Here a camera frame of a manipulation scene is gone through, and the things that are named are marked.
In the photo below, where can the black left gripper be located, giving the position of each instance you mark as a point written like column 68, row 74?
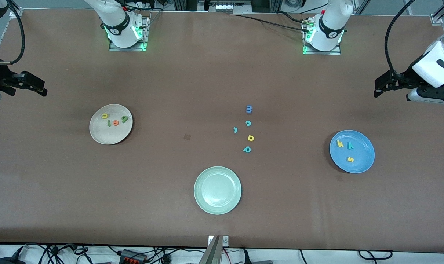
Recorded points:
column 404, row 77

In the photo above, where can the yellow foam letter k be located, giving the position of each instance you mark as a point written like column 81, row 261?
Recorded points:
column 339, row 143

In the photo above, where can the green foam letter g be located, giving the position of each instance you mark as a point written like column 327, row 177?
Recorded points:
column 125, row 119

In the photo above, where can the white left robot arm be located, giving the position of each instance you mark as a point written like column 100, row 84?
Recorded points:
column 330, row 25

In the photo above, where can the blue plate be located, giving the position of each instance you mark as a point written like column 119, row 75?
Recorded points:
column 361, row 152

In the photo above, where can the beige brown plate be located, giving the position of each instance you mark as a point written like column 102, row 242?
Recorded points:
column 110, row 135

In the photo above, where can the blue foam letter m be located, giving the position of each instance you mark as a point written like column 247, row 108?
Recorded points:
column 249, row 109

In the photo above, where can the teal foam letter p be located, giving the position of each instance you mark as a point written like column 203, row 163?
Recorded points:
column 247, row 149

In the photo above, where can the brown table cover mat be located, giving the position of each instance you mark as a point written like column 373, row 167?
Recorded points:
column 222, row 73

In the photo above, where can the black power adapter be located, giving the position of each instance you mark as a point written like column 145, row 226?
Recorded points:
column 9, row 261

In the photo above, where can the gray control device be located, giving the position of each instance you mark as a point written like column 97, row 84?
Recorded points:
column 229, row 7

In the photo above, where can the black power strip red switches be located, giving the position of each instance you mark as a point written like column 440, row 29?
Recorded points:
column 132, row 256

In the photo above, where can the pale green plate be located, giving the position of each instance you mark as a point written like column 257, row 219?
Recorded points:
column 217, row 190

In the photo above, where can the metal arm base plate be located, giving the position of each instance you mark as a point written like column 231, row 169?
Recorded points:
column 321, row 52
column 126, row 49

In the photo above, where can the white mounting bracket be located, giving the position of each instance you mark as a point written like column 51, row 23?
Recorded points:
column 225, row 241

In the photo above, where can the gray metal camera pole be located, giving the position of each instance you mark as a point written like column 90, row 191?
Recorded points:
column 211, row 255

